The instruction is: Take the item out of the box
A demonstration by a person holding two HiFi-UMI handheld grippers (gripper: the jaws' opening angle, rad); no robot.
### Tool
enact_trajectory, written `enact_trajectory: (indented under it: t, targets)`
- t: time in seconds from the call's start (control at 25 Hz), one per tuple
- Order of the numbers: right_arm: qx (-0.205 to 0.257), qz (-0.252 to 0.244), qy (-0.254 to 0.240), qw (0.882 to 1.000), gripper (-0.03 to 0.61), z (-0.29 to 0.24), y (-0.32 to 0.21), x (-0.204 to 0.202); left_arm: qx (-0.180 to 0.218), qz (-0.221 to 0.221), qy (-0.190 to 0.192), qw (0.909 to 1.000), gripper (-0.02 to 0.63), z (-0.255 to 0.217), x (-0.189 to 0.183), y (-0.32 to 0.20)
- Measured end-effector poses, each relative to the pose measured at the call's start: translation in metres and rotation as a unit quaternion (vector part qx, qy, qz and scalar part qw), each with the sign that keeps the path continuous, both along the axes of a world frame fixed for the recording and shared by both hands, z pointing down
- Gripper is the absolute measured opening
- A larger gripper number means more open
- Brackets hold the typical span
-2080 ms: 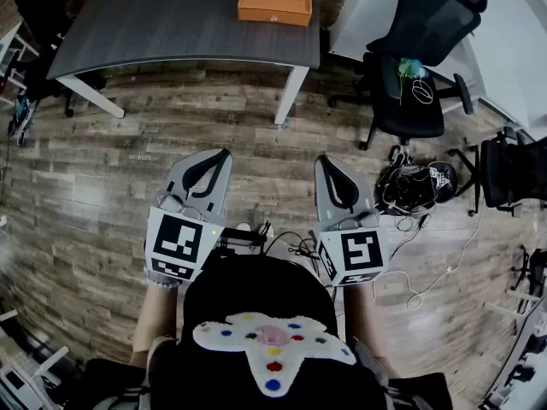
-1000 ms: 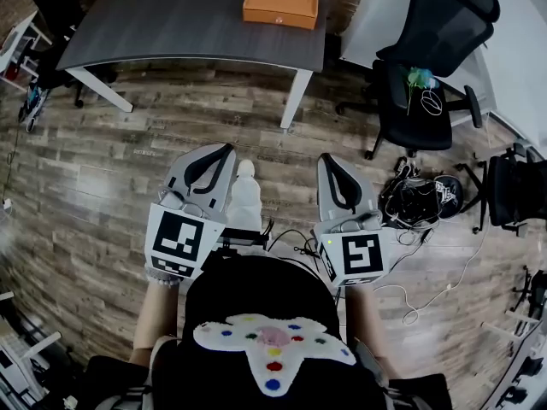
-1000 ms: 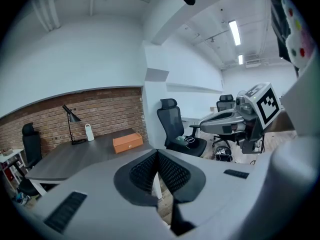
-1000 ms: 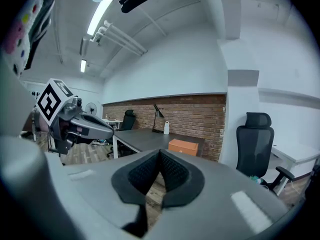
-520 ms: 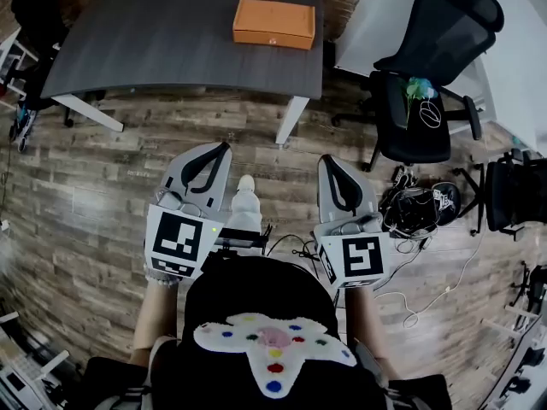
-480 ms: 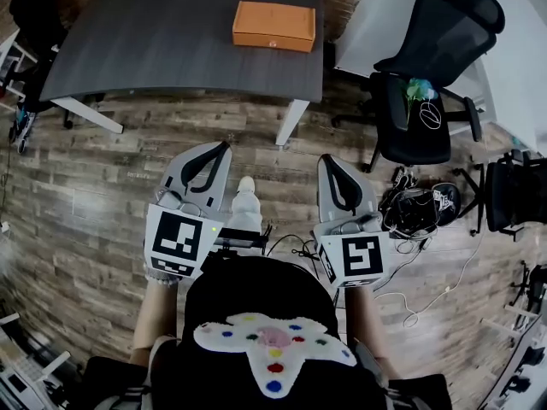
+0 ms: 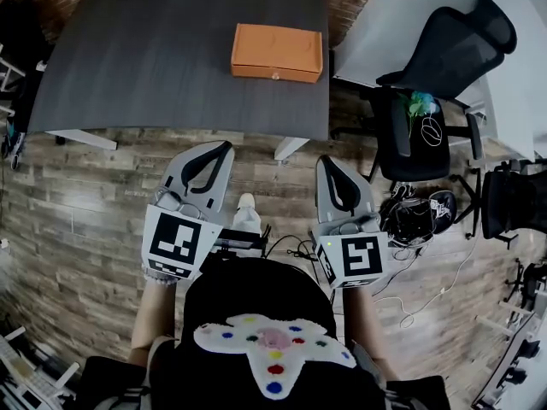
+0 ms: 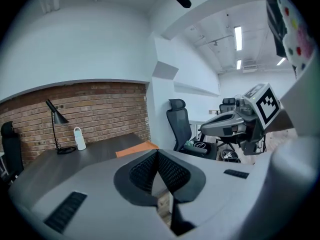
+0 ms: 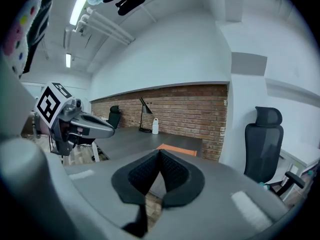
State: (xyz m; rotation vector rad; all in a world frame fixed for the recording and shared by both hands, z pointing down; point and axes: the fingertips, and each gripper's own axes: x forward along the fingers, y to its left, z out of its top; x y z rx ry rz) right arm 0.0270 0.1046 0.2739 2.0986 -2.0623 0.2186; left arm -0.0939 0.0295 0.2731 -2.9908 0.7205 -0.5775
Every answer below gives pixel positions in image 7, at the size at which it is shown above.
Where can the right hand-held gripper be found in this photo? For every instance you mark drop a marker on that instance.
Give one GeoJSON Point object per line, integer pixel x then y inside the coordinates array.
{"type": "Point", "coordinates": [361, 256]}

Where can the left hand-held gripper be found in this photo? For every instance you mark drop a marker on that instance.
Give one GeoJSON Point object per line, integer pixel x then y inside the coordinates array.
{"type": "Point", "coordinates": [175, 239]}

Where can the orange cardboard box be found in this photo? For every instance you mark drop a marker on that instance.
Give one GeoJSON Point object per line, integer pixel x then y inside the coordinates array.
{"type": "Point", "coordinates": [275, 47]}

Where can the person's right forearm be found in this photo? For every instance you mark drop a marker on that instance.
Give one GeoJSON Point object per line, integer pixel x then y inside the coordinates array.
{"type": "Point", "coordinates": [363, 318]}

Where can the person's left forearm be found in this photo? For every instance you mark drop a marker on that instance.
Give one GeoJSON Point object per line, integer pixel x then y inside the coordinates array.
{"type": "Point", "coordinates": [156, 314]}

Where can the white shoe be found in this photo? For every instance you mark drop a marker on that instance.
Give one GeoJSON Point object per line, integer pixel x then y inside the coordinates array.
{"type": "Point", "coordinates": [246, 201]}

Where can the light grey trousers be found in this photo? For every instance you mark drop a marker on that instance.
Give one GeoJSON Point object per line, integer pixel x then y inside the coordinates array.
{"type": "Point", "coordinates": [248, 221]}

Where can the white table leg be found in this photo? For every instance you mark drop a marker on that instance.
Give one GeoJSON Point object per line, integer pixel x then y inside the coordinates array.
{"type": "Point", "coordinates": [83, 138]}
{"type": "Point", "coordinates": [289, 147]}

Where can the black waist device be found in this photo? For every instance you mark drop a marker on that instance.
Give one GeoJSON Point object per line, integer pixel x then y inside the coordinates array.
{"type": "Point", "coordinates": [237, 244]}

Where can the black bag with white print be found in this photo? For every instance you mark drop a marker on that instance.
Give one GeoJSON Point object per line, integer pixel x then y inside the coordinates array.
{"type": "Point", "coordinates": [442, 209]}

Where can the green and blue artificial flower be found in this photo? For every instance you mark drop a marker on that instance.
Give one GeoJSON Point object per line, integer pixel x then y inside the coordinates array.
{"type": "Point", "coordinates": [418, 103]}

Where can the black shirt with white patch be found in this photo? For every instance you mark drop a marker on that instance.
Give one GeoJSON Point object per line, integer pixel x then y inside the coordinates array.
{"type": "Point", "coordinates": [256, 297]}

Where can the black mesh office chair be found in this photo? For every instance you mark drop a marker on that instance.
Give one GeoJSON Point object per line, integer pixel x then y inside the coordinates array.
{"type": "Point", "coordinates": [461, 49]}
{"type": "Point", "coordinates": [508, 203]}

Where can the white shelf rack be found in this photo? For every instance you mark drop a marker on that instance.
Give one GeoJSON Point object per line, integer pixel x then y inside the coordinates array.
{"type": "Point", "coordinates": [30, 378]}

